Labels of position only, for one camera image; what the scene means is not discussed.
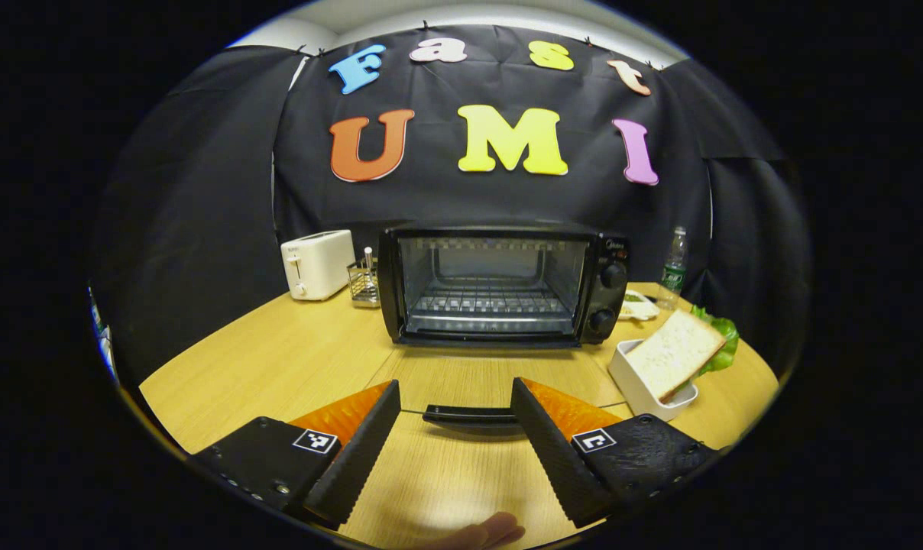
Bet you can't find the white toaster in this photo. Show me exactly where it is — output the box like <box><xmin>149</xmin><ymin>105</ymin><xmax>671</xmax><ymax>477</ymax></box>
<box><xmin>280</xmin><ymin>230</ymin><xmax>357</xmax><ymax>301</ymax></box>

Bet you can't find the black backdrop cloth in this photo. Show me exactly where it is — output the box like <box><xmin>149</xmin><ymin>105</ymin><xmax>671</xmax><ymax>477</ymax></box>
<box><xmin>91</xmin><ymin>23</ymin><xmax>810</xmax><ymax>387</ymax></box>

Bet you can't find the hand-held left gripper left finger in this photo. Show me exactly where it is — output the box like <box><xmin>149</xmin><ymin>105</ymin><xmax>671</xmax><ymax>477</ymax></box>
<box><xmin>193</xmin><ymin>380</ymin><xmax>402</xmax><ymax>529</ymax></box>

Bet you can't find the wire mesh utensil holder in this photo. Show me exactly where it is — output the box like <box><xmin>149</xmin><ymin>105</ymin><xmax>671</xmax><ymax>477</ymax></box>
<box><xmin>347</xmin><ymin>258</ymin><xmax>382</xmax><ymax>308</ymax></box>

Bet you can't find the clear plastic water bottle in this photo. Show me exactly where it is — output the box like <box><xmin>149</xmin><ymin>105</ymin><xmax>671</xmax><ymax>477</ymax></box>
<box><xmin>658</xmin><ymin>226</ymin><xmax>689</xmax><ymax>310</ymax></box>

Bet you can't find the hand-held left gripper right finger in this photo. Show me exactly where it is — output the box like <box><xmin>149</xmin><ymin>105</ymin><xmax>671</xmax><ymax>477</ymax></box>
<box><xmin>510</xmin><ymin>377</ymin><xmax>718</xmax><ymax>529</ymax></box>

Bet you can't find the white rectangular tray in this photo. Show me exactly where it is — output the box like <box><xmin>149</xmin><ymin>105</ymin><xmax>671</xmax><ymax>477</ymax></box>
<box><xmin>608</xmin><ymin>338</ymin><xmax>699</xmax><ymax>421</ymax></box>

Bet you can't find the small white dish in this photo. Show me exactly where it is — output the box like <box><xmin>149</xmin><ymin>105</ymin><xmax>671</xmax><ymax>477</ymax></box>
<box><xmin>618</xmin><ymin>289</ymin><xmax>661</xmax><ymax>322</ymax></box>

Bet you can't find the black electric oven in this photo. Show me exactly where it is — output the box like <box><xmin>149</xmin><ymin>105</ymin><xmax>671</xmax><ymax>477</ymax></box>
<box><xmin>366</xmin><ymin>223</ymin><xmax>632</xmax><ymax>429</ymax></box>

